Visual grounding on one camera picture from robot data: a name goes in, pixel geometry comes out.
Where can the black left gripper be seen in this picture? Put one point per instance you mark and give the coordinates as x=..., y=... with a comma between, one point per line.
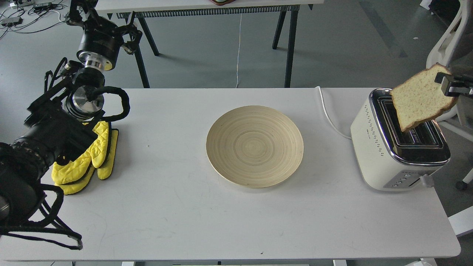
x=98, y=38

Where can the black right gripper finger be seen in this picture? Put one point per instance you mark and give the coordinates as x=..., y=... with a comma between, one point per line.
x=461, y=79
x=456, y=90

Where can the slice of bread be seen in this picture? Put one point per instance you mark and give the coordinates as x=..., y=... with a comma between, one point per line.
x=420, y=98

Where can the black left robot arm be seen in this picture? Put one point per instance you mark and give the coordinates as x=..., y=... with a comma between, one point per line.
x=60, y=125

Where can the cream two-slot toaster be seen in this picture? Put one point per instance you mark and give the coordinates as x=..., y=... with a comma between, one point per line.
x=390, y=159

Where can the white office chair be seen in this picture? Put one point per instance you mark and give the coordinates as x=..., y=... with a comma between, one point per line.
x=454, y=50

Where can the background table with black legs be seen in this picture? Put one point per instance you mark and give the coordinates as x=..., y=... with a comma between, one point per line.
x=182, y=8

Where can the yellow oven mitt upper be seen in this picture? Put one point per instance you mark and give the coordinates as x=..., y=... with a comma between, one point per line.
x=94, y=156

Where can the round bamboo plate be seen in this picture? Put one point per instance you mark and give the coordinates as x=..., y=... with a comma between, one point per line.
x=255, y=146

